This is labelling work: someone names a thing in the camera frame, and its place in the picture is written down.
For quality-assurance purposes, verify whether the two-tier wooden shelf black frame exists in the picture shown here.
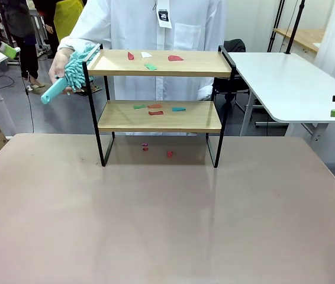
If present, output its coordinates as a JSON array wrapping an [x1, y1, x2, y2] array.
[[80, 43, 237, 169]]

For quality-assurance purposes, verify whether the wooden background desk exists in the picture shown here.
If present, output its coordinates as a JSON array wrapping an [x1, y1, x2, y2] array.
[[273, 27, 327, 54]]

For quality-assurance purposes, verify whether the person in white lab coat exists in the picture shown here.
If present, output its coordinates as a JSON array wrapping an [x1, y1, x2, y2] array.
[[57, 0, 228, 103]]

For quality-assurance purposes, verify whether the white name badge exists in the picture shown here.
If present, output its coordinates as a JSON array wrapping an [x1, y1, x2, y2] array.
[[156, 0, 173, 30]]

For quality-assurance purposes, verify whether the black office chair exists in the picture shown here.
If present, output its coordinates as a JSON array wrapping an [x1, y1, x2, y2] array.
[[211, 38, 251, 119]]

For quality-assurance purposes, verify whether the person's right forearm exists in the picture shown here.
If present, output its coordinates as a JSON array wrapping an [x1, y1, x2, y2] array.
[[57, 14, 111, 60]]

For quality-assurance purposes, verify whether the teal microfibre duster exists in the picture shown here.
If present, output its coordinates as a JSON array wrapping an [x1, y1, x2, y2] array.
[[40, 43, 101, 105]]

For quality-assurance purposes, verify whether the person in dark clothes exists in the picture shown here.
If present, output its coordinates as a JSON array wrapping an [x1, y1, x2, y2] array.
[[1, 0, 43, 89]]

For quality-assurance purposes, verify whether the person in yellow apron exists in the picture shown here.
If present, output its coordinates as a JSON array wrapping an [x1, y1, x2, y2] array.
[[41, 0, 87, 60]]

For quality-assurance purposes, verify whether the black floor cable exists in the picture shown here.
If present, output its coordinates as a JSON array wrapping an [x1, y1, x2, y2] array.
[[21, 69, 36, 134]]

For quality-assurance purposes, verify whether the white side table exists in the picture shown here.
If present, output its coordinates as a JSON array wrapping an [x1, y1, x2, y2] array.
[[226, 51, 335, 146]]

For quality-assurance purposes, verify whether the person's right hand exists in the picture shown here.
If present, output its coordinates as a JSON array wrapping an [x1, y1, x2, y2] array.
[[48, 47, 73, 80]]

